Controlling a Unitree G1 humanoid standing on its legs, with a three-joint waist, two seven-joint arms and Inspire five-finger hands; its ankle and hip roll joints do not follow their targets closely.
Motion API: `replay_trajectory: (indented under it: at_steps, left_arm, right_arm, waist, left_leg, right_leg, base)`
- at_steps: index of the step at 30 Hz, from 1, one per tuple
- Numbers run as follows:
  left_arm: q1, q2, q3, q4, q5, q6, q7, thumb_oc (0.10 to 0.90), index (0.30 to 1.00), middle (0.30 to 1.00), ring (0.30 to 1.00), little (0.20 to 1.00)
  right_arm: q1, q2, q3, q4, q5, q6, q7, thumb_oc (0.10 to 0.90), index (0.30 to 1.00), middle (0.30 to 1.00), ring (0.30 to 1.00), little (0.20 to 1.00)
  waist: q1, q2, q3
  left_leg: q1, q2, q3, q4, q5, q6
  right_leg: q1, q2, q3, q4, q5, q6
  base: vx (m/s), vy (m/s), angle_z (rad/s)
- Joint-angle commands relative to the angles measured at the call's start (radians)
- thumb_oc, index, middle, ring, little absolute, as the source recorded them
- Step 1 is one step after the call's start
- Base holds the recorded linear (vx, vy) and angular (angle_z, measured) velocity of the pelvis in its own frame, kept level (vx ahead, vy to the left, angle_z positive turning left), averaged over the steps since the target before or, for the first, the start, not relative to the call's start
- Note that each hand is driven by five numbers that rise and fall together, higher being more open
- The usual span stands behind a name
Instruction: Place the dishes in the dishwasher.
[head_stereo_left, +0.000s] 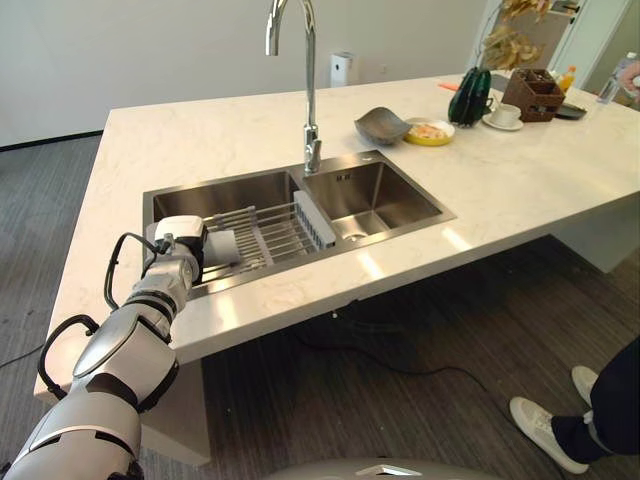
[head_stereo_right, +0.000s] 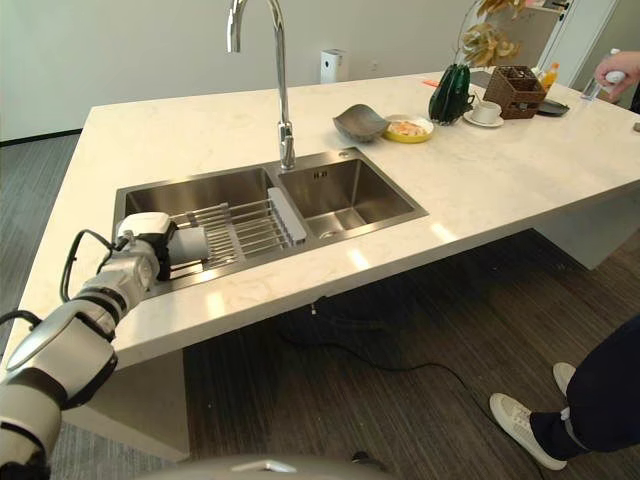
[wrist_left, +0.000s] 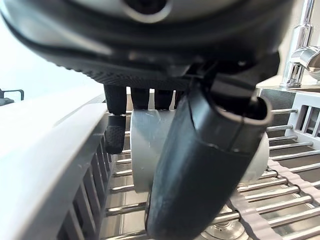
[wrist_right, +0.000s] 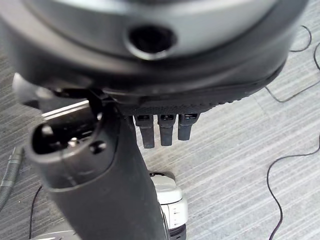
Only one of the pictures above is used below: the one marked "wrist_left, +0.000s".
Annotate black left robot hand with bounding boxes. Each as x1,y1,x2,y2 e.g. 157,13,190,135
0,0,297,240

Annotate grey ceramic cup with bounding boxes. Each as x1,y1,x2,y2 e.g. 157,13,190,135
129,109,270,194

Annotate chrome kitchen faucet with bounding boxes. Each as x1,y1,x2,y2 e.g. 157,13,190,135
281,0,320,88

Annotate black stove grate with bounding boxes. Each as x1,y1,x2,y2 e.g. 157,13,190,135
0,88,25,106

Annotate grey ribbed sink mat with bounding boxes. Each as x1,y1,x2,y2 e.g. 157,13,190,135
226,159,320,240

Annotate steel sink drain strainer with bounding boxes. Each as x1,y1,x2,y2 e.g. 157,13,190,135
199,219,247,240

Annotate grey plastic drying rack frame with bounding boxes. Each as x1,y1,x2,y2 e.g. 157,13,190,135
0,92,320,240

